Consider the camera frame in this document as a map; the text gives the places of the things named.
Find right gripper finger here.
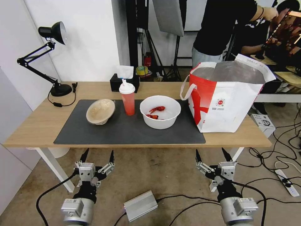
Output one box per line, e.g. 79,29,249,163
221,147,237,167
194,149,213,177

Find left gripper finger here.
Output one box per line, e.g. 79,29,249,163
100,149,117,177
75,148,90,168

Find red and white takeout bag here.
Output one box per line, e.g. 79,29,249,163
180,53,277,133

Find white round takeout bowl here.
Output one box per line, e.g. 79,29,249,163
140,95,182,129

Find white waste bin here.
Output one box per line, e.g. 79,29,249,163
48,148,70,159

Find dark grey desk mat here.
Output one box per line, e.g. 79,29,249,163
53,99,206,145

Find beige paper bowl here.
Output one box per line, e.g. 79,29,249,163
86,99,116,126

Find white cardboard box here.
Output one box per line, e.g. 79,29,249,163
250,113,276,138

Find silver metal power box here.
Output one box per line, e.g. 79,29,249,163
123,190,158,223

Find wooden table white legs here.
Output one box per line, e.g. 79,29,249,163
2,81,272,192

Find white power strip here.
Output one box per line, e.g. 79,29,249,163
274,168,300,197

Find red drink cup white lid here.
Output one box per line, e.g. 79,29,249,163
119,79,136,116

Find black tissue box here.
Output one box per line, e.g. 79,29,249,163
110,65,140,93

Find yellow green tape roll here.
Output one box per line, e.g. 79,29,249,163
136,66,149,77

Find red fire extinguisher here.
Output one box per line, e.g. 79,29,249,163
144,52,153,69

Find black tripod stand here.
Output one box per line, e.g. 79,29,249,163
136,27,183,82

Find person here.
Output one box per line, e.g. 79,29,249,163
240,0,300,59
191,0,278,69

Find black desk lamp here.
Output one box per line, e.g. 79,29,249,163
16,21,73,97

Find tilted display screen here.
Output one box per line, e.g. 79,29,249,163
263,10,301,70

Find grey softbox light panel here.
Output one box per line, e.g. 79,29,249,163
152,0,187,37

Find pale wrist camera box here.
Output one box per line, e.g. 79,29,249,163
78,163,96,182
218,164,236,183

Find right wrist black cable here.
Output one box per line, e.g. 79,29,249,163
231,180,267,226

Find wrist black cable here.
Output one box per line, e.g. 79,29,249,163
231,180,267,226
36,173,82,226

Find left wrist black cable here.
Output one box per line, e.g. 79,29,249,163
36,173,82,226

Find black floor cable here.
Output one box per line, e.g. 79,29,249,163
249,117,301,176

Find black lamp cord with switch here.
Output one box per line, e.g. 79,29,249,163
48,82,78,108

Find white frame workbench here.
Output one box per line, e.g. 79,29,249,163
249,54,301,104

